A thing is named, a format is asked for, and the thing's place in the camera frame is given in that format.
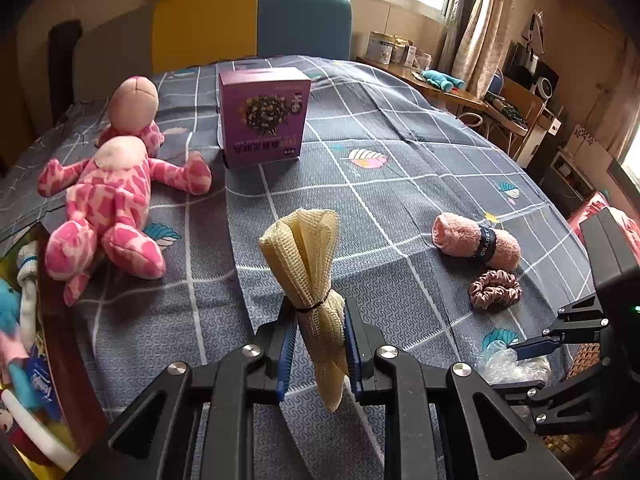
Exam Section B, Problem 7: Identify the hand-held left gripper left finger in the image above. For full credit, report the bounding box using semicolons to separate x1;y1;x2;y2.
65;295;301;480

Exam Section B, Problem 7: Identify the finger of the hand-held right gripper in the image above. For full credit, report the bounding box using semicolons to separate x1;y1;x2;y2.
505;292;609;362
500;355;609;437

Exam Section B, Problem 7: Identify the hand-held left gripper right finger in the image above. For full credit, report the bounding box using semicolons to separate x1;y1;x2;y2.
342;297;576;480

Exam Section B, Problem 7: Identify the clear plastic bag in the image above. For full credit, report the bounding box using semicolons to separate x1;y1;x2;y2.
474;340;554;387

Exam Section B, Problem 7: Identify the yellow mesh cloth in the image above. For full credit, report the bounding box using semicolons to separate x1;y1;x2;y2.
258;208;351;414

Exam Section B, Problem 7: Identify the gold tin box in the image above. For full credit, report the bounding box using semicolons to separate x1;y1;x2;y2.
0;220;112;480

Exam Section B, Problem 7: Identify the blue teddy bear pink dress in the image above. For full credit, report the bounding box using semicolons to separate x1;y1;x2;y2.
0;277;42;411

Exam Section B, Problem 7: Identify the pink scrunchie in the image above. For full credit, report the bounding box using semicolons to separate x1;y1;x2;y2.
467;269;524;310

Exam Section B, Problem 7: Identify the pink pillow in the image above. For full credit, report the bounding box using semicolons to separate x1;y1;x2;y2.
567;191;640;252

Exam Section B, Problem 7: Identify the pink rolled towel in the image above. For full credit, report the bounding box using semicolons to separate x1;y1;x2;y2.
431;212;522;270

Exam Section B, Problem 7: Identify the grey checked bed sheet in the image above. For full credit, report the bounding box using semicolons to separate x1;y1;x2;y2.
0;55;597;480

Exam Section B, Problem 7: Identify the wooden chair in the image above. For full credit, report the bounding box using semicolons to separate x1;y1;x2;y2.
482;77;564;162

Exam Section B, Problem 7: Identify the pink spotted giraffe plush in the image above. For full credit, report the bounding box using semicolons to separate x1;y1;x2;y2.
37;76;213;307

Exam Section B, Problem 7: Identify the blue tissue packet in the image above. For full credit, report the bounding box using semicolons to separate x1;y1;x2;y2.
27;345;64;424

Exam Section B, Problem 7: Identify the purple cardboard box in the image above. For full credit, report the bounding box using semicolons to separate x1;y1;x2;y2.
218;66;312;169

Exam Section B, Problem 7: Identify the white sock blue stripe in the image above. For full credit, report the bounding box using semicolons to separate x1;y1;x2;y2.
15;240;42;352

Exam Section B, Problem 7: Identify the teal plush toy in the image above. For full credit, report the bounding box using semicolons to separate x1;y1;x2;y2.
421;70;467;92

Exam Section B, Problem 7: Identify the wooden desk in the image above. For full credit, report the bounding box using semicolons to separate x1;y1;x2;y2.
357;55;532;137

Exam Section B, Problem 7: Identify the group of tins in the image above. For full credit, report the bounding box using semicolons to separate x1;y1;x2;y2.
367;30;434;69

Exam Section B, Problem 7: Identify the beige curtain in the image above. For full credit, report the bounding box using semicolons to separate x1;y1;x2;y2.
437;0;522;102

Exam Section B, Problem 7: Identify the grey yellow blue headboard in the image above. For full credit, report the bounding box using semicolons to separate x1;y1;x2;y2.
70;0;353;107

